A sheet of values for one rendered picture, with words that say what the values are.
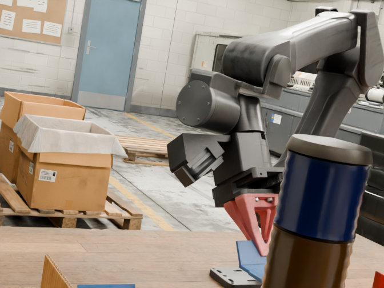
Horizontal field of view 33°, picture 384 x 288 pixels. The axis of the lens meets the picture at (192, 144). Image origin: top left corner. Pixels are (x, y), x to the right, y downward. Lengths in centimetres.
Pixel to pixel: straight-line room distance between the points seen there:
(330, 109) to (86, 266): 43
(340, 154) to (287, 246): 5
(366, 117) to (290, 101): 162
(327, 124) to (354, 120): 682
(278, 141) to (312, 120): 810
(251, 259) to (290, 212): 51
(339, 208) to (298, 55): 62
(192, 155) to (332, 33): 32
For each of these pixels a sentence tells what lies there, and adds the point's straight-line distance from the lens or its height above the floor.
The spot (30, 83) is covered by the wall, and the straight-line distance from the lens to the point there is 1144.
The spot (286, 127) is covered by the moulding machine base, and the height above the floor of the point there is 46.
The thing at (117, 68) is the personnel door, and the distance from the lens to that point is 1174.
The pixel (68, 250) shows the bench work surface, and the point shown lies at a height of 90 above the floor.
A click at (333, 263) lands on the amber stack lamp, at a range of 29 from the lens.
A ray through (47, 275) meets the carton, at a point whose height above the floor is 95.
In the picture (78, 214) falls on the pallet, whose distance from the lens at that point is 412.
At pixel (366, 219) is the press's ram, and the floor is 112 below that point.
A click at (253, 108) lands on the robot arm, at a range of 83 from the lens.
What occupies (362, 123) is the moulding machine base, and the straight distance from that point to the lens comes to 771.
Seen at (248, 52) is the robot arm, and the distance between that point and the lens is 83.
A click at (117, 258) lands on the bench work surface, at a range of 101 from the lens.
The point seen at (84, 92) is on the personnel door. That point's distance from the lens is 1162.
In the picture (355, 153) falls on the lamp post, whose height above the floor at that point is 119.
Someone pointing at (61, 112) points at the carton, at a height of 67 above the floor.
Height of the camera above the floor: 122
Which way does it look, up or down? 8 degrees down
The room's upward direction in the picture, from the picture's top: 10 degrees clockwise
